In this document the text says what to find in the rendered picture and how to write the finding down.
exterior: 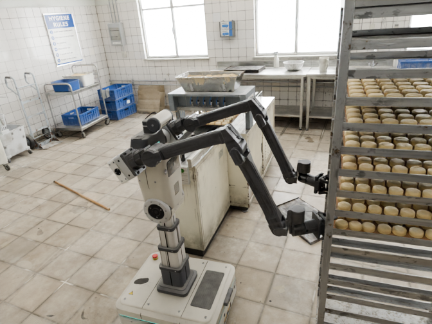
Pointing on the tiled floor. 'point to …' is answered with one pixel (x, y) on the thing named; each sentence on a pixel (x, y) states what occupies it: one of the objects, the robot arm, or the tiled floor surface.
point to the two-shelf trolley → (76, 105)
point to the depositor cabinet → (242, 200)
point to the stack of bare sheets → (305, 216)
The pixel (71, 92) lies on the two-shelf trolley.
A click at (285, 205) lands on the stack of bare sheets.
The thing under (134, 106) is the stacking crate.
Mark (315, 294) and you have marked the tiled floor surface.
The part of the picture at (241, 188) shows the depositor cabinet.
